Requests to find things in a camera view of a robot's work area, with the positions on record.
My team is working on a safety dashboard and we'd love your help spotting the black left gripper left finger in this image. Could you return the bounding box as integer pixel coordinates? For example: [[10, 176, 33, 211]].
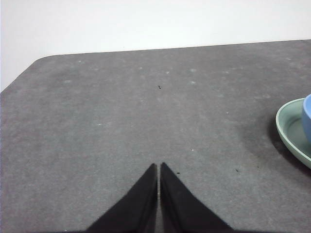
[[86, 163, 158, 233]]

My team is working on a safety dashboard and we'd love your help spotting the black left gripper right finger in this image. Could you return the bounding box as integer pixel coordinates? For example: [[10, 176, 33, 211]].
[[159, 162, 234, 233]]

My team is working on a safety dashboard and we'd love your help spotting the green plate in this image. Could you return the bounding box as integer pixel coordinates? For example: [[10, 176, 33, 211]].
[[275, 98, 311, 170]]

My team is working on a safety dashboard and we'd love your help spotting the blue bowl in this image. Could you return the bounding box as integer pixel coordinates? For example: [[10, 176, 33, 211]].
[[302, 94, 311, 143]]

